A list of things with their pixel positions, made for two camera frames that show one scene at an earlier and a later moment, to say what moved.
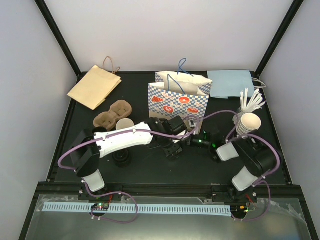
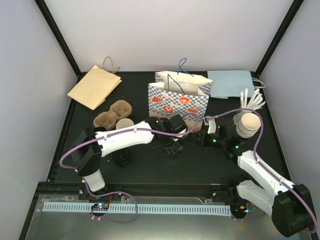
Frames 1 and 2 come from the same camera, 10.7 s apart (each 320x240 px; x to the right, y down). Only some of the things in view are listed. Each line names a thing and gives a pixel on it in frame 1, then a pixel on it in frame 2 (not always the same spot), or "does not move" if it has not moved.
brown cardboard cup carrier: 119,109 does not move
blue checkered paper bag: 178,93 does not move
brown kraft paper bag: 96,85 does not move
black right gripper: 189,141 -> 202,140
